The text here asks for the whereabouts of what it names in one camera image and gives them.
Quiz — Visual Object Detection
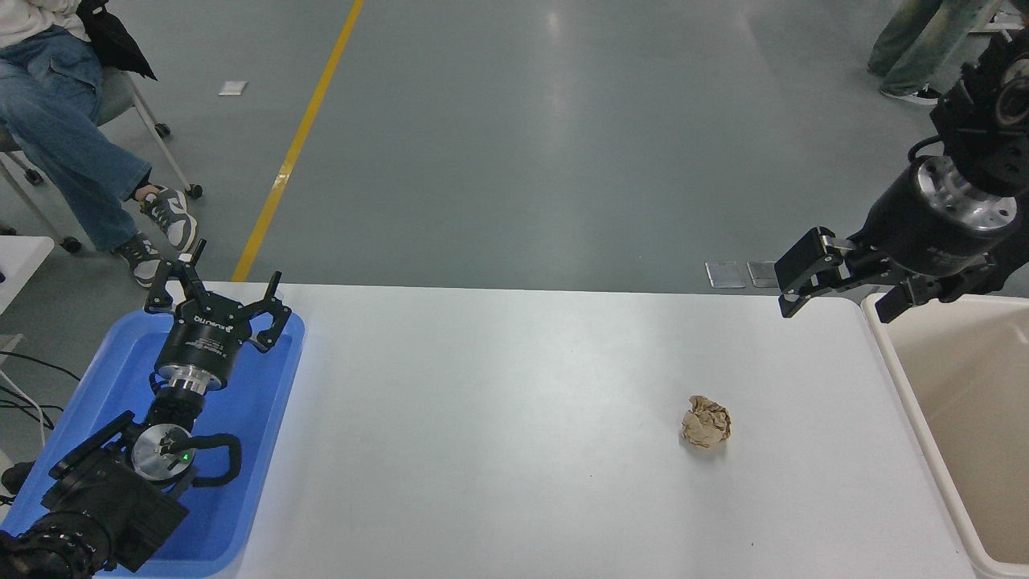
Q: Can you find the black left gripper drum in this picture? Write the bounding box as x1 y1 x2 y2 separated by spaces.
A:
154 291 252 379

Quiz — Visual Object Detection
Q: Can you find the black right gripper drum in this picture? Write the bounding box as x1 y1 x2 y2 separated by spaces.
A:
851 163 996 278

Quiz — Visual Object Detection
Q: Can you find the tan paper ball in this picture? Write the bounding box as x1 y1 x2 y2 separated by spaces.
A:
682 395 732 449

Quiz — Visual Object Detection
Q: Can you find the blue plastic tray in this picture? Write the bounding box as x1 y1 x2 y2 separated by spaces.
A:
0 310 306 578

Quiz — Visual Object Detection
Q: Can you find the large pale bin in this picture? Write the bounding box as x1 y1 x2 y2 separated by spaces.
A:
862 292 1029 579

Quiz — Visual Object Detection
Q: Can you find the white side table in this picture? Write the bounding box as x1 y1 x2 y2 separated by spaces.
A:
0 236 55 316

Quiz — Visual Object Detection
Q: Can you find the standing person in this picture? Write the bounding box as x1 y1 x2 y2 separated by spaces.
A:
867 0 1006 105

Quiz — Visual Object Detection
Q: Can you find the seated person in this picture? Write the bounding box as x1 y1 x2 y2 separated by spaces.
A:
0 0 199 289

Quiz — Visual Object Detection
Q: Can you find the grey wheeled chair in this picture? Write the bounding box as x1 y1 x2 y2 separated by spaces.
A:
0 67 203 255

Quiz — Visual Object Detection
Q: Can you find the white wheeled stand base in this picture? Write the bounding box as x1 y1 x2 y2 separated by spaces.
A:
969 8 1029 37

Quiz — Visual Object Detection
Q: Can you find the black garment on chair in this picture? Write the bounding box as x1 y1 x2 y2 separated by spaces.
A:
76 0 158 81

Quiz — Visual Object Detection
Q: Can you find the black floor cable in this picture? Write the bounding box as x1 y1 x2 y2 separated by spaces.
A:
0 351 81 431

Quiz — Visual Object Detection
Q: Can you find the white floor cable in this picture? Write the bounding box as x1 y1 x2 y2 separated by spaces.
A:
0 370 49 447

